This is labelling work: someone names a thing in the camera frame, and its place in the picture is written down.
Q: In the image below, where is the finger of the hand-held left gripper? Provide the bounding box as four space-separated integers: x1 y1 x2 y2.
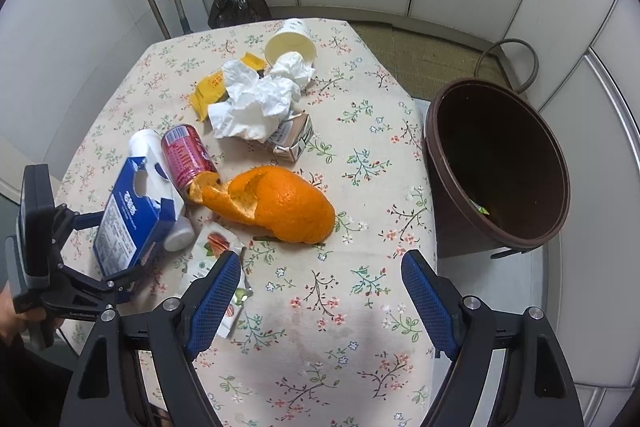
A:
52 203 110 253
60 263 151 304

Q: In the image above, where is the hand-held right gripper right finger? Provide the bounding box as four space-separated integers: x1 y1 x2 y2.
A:
401 249 586 427

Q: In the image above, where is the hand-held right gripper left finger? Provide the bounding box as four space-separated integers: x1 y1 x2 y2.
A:
62 251 243 427

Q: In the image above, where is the blue carton box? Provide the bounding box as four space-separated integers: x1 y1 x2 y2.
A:
92 157 186 278

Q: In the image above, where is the brown trash bin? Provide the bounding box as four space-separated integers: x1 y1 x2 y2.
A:
424 77 572 260

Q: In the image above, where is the white plastic drink cup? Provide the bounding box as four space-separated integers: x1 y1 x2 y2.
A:
129 129 196 253

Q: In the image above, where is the red carton box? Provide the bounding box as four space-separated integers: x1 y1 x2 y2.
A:
160 123 220 190

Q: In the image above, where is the yellow snack wrapper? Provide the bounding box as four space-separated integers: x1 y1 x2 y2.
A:
189 52 266 122

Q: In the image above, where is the large white tissue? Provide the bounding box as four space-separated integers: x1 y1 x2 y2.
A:
207 58 302 142

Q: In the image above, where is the person's left hand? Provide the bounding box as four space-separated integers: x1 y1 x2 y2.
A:
0 292 23 343

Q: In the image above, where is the white printed sachet wrapper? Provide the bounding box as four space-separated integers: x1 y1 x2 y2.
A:
182 229 251 338

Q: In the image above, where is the orange peel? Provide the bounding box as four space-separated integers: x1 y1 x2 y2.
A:
187 166 336 244

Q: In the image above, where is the dark clothing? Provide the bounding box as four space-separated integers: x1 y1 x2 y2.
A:
0 337 76 427

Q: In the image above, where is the floral tablecloth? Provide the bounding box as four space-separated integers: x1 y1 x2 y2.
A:
52 18 441 427

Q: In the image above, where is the small beige drink carton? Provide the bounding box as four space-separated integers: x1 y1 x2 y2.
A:
266 113 315 164

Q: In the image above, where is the small crumpled white tissue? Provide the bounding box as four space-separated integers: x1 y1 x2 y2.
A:
270 51 316 90

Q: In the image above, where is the woven green floor mat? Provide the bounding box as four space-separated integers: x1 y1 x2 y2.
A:
350 21 516 100

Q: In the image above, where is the white paper cup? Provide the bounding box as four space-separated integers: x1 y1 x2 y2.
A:
264 19 318 68

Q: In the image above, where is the brown cable loop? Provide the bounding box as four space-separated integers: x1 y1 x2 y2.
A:
474 38 541 95

